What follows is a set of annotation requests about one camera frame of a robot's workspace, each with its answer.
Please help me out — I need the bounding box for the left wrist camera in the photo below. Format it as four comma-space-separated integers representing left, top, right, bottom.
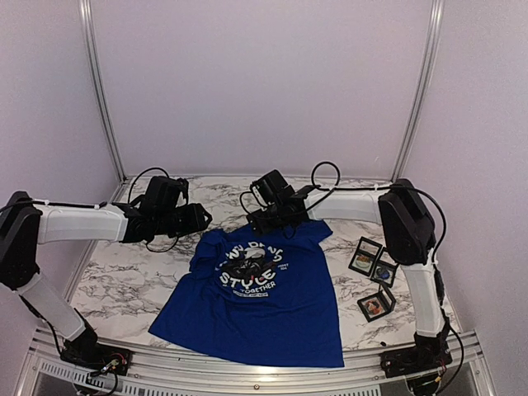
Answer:
176, 177, 189, 204

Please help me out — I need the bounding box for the blue panda print t-shirt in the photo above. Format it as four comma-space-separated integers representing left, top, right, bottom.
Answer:
149, 220, 344, 368

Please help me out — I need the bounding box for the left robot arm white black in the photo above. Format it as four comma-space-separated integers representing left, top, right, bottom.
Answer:
1, 176, 212, 367

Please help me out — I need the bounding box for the black display box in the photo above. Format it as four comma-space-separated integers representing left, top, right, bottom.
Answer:
348, 237, 382, 276
357, 284, 396, 323
370, 261, 398, 288

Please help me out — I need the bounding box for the black display box right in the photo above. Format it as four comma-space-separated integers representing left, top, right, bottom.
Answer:
357, 284, 396, 323

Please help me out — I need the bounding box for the aluminium corner post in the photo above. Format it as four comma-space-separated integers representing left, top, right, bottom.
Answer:
78, 0, 126, 183
391, 0, 445, 182

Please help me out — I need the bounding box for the green round brooch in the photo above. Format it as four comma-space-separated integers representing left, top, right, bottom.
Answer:
355, 255, 372, 269

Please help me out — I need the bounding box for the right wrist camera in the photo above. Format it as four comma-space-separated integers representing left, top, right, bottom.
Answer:
249, 181, 268, 208

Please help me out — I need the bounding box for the left aluminium corner post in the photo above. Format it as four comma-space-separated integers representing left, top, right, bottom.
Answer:
78, 0, 126, 183

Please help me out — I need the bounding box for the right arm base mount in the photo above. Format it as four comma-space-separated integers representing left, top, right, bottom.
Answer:
380, 345, 453, 378

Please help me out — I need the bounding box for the black display box middle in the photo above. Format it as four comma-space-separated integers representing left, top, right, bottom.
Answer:
370, 261, 398, 288

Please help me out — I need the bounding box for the black display box left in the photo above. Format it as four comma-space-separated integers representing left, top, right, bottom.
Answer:
348, 237, 382, 276

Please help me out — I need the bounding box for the right aluminium corner post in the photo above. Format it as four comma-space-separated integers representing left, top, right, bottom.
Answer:
391, 0, 445, 182

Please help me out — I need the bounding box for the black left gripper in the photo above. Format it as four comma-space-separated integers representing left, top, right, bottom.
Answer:
155, 202, 211, 238

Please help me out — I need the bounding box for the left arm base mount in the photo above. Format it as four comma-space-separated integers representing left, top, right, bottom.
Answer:
59, 331, 132, 376

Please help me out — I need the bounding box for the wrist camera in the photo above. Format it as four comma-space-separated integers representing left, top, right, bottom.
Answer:
176, 177, 189, 204
249, 181, 268, 208

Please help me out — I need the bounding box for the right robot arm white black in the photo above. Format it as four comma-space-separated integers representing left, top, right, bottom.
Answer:
247, 170, 450, 370

